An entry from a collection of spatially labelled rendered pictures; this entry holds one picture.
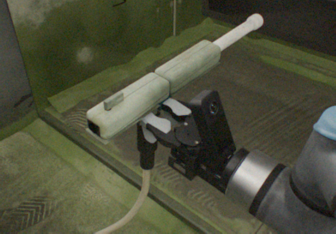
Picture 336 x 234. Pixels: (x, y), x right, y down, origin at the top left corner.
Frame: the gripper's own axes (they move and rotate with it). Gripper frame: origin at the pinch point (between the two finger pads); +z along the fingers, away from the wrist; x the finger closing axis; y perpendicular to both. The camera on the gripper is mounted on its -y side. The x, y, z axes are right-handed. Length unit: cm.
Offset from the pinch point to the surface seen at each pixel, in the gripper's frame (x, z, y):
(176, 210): 10.8, -2.6, 47.5
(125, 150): 19, 26, 51
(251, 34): 122, 35, 57
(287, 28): 53, -3, 6
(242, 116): 60, 5, 51
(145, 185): -1.7, -1.9, 22.0
